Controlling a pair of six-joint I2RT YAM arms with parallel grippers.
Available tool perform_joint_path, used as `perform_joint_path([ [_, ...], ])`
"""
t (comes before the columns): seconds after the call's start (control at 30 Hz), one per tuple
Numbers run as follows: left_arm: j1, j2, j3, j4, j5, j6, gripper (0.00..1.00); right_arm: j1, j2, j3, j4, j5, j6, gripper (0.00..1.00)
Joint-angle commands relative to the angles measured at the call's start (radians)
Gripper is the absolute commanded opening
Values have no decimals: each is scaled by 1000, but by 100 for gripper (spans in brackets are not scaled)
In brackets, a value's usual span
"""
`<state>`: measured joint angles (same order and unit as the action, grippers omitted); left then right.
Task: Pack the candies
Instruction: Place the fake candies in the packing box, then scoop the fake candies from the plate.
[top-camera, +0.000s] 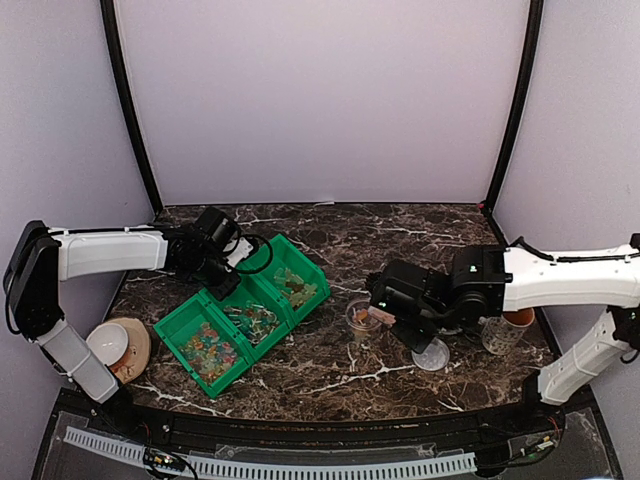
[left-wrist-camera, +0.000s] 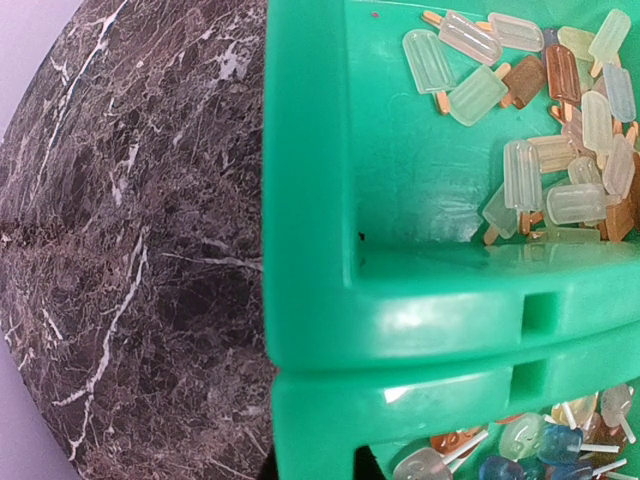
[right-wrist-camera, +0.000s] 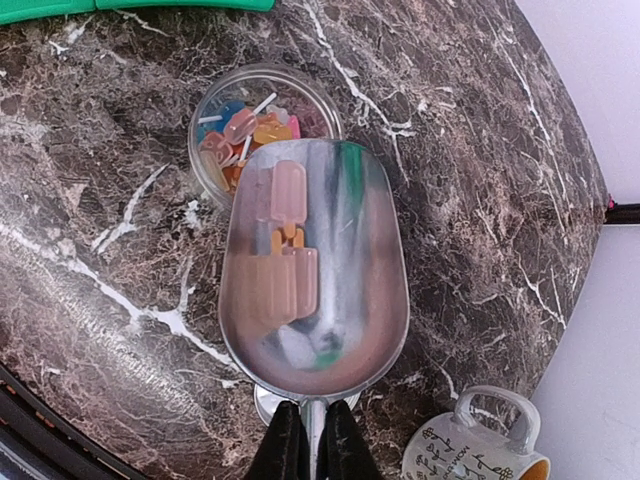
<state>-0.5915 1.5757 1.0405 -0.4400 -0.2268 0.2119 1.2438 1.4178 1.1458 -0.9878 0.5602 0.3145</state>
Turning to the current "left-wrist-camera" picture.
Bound green three-compartment bin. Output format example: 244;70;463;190
263;1;639;479

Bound green yellow candies pile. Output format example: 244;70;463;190
402;1;639;245

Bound blue mixed candies pile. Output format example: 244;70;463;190
392;384;638;479

